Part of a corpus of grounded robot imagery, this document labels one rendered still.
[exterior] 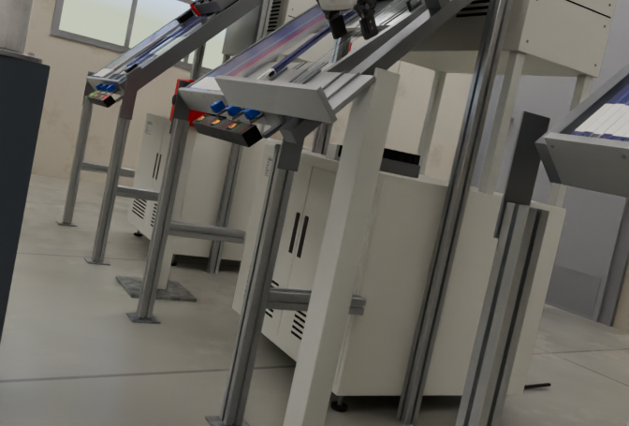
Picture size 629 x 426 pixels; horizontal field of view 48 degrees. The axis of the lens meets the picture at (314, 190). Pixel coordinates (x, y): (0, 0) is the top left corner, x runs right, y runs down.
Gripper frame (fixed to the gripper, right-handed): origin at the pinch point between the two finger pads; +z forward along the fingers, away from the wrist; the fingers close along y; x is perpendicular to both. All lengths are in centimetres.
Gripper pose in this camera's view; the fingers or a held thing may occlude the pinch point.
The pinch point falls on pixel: (354, 32)
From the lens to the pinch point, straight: 136.6
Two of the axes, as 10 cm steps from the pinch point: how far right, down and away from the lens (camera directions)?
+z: 2.9, 8.7, 4.1
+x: 7.6, -4.7, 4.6
